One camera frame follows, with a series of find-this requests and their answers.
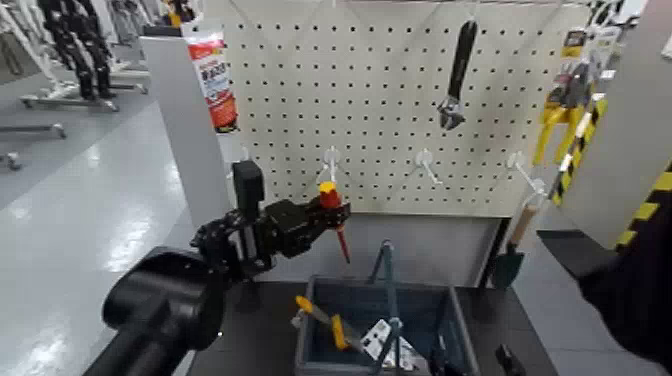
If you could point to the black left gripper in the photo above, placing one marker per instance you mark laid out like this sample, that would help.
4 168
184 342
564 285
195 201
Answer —
288 226

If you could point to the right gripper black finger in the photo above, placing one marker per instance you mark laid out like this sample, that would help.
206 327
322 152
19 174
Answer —
508 361
441 363

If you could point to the red screwdriver with yellow cap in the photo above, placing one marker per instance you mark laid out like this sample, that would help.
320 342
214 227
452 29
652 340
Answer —
330 198

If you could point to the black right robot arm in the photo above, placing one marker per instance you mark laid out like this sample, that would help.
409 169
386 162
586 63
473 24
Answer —
630 304

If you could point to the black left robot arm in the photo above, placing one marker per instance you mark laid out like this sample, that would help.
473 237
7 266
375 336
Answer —
162 304

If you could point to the white pegboard hook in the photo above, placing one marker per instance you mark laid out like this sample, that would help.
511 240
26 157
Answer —
424 157
517 162
332 157

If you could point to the white printed card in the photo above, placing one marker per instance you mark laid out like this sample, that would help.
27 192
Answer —
377 338

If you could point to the grey panel below pegboard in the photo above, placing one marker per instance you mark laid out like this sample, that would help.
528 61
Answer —
420 246

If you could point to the yellow and grey hand tool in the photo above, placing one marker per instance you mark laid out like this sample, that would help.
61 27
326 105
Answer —
338 332

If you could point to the beige pegboard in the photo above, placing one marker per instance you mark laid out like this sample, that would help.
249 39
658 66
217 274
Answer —
367 105

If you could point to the yellow and black background machine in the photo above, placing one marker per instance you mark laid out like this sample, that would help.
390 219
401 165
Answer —
179 11

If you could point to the black and yellow product card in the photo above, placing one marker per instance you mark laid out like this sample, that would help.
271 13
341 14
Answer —
573 43

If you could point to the black background robot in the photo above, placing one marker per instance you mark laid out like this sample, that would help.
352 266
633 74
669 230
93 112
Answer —
78 47

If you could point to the white hanging package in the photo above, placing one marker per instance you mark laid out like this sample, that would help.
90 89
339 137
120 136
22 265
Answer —
602 50

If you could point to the white background robot stand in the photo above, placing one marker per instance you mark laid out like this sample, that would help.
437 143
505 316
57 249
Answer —
31 52

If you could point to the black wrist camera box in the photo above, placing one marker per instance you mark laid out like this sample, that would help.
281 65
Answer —
248 184

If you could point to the plain grey post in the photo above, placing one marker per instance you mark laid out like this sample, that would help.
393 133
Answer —
178 131

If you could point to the grey post with hazard tape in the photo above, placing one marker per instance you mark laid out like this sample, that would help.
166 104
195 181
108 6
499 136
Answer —
630 105

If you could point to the grey wheeled floor rail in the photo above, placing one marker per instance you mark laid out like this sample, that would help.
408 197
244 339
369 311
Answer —
31 130

